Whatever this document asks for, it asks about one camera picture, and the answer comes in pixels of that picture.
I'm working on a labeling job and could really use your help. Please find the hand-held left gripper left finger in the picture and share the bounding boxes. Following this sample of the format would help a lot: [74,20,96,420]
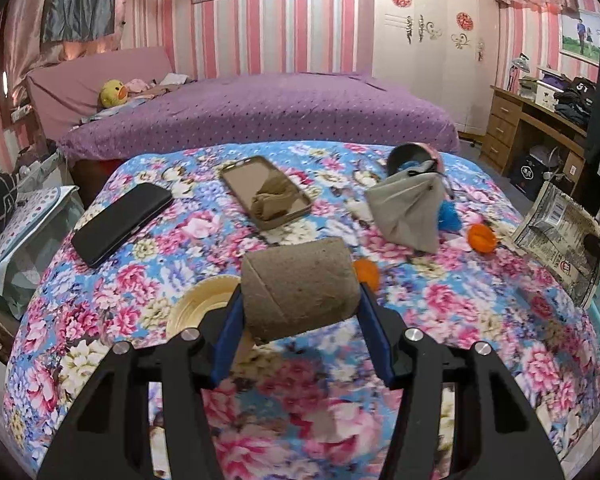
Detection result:
[37,285,246,480]

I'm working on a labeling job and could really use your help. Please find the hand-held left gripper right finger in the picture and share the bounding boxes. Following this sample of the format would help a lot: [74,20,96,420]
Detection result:
[357,282,566,480]

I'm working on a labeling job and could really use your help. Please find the camouflage printed packet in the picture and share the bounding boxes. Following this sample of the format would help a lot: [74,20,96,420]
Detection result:
[510,180,600,311]

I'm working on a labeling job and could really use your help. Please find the orange fruit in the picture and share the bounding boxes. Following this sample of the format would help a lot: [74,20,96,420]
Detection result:
[352,259,381,293]

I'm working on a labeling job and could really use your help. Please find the cardboard roll tube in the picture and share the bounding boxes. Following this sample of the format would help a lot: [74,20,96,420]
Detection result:
[241,237,363,346]

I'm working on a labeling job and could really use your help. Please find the grey cloth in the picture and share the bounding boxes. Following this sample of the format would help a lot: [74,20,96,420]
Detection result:
[365,170,448,255]

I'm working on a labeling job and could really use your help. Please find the blue plastic wrap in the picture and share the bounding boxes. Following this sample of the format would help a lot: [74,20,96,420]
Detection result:
[397,160,463,233]

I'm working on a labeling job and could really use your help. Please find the cream round bowl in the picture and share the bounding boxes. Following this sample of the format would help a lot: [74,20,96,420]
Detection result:
[166,276,241,338]

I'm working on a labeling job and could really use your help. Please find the black bag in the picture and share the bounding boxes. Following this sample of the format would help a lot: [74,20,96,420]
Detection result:
[510,157,553,196]

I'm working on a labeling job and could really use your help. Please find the crumpled brown paper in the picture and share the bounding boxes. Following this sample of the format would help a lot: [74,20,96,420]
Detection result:
[251,174,301,222]

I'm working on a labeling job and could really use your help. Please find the black phone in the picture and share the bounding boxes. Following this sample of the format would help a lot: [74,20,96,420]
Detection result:
[71,182,175,269]

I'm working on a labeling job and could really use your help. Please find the pile of dark clothes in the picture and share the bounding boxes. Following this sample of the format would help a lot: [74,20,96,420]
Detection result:
[537,76,600,126]

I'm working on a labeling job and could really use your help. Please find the phone in clear case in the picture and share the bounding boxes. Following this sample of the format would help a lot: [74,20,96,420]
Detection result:
[220,155,313,231]

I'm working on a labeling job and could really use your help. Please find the wooden desk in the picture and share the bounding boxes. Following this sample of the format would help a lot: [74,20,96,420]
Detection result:
[479,85,593,196]

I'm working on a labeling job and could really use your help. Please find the white box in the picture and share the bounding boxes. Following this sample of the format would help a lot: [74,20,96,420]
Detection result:
[534,82,563,108]

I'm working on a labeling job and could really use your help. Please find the pink mug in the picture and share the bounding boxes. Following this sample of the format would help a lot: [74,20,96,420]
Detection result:
[386,142,456,196]

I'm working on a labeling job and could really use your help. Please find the desk lamp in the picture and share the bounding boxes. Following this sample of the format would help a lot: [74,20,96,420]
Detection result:
[507,52,531,93]

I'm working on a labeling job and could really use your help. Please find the red bed skirt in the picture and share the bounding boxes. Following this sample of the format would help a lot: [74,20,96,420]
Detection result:
[72,160,126,201]

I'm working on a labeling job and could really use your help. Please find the grey-green floral cloth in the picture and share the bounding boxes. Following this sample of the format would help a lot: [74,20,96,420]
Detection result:
[0,200,86,321]

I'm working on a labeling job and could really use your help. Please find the small framed photo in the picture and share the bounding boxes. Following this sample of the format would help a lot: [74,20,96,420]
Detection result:
[560,9,600,67]

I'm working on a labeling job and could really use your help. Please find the purple dotted bed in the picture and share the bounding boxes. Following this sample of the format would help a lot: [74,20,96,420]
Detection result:
[57,71,461,161]

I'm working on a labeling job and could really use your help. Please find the polka dot cloth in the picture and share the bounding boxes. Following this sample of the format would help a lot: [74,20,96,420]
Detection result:
[0,186,78,271]

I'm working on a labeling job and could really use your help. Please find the white wardrobe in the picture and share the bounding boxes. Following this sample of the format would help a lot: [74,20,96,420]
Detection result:
[371,0,503,136]

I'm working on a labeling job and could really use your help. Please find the yellow duck plush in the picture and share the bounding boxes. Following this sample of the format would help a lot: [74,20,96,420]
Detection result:
[98,79,131,109]

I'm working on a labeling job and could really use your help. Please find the pink headboard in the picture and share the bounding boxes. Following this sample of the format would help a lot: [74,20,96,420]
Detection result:
[25,46,196,141]

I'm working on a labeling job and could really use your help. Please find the pink satin curtain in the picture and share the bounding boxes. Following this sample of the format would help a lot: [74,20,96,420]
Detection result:
[0,0,131,73]

